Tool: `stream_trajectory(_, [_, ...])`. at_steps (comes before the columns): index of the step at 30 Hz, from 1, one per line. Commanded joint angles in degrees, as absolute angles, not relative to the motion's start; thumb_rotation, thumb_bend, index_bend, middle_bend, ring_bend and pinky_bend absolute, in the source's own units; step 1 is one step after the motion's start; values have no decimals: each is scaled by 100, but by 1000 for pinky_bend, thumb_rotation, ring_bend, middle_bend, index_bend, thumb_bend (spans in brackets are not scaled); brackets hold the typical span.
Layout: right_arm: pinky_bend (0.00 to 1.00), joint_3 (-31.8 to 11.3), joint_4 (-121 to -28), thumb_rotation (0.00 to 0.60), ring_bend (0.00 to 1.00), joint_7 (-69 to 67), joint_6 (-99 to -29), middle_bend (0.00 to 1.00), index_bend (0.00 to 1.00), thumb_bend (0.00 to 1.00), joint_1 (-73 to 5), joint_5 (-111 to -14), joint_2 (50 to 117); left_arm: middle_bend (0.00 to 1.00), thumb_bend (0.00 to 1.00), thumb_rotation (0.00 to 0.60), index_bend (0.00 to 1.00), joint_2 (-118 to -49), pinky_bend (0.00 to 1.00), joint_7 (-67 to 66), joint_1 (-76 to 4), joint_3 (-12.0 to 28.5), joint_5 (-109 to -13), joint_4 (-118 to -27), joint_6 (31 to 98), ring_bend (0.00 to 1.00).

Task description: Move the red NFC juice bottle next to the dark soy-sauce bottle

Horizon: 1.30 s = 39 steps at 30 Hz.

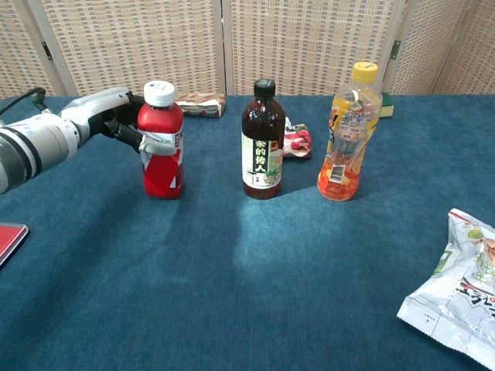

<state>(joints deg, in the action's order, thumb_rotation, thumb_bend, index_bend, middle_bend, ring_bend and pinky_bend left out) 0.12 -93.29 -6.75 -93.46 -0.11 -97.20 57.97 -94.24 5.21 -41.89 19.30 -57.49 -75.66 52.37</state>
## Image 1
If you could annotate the white snack bag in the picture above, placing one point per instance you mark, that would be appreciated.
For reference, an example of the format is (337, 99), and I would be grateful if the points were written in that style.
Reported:
(456, 286)

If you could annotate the blue table cloth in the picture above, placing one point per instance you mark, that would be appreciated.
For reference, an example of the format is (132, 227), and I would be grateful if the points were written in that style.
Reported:
(247, 251)

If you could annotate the green yellow sponge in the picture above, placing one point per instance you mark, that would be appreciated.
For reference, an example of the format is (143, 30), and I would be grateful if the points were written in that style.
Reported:
(386, 104)

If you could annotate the woven folding screen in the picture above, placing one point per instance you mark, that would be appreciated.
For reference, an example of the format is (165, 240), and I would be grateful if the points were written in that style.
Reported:
(247, 46)

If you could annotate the red bottle with white cap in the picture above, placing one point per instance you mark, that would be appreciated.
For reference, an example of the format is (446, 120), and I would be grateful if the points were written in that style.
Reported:
(162, 145)

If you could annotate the dark bottle with black cap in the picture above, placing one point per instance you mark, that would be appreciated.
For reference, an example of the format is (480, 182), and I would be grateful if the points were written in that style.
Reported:
(263, 145)

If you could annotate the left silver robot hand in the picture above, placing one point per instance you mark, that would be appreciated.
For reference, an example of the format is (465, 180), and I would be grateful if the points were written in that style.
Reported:
(112, 116)

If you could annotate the orange bottle with yellow cap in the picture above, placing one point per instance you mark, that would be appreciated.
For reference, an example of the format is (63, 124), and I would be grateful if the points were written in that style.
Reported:
(350, 135)

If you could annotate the red white spout pouch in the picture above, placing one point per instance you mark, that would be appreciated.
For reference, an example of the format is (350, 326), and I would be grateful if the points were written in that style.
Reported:
(298, 143)

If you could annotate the red flat case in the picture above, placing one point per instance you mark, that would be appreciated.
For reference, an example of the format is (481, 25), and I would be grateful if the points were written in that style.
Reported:
(9, 241)

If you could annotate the red white wrapped snack pack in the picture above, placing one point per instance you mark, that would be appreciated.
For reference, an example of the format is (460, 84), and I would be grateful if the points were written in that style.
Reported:
(201, 104)

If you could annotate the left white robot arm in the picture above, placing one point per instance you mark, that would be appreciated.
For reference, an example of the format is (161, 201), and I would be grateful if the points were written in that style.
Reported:
(33, 148)

